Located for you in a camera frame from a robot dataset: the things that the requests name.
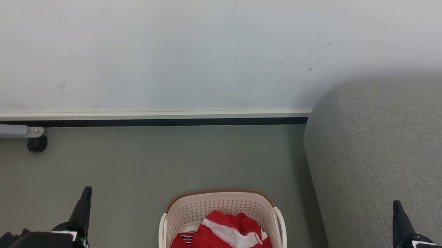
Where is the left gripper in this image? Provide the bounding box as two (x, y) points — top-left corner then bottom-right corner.
(50, 185), (107, 248)

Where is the red and white jersey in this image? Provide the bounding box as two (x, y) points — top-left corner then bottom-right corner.
(169, 208), (275, 248)

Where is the grey fabric sofa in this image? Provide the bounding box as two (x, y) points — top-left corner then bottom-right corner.
(298, 70), (442, 248)

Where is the black caster wheel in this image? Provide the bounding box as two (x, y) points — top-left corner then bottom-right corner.
(27, 135), (48, 153)

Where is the grey metal stand leg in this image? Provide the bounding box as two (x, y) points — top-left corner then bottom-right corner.
(0, 116), (45, 142)

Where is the cream perforated laundry basket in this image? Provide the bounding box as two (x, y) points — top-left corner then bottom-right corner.
(158, 184), (291, 248)

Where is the white wall baseboard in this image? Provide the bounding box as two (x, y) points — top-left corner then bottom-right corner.
(0, 94), (312, 141)

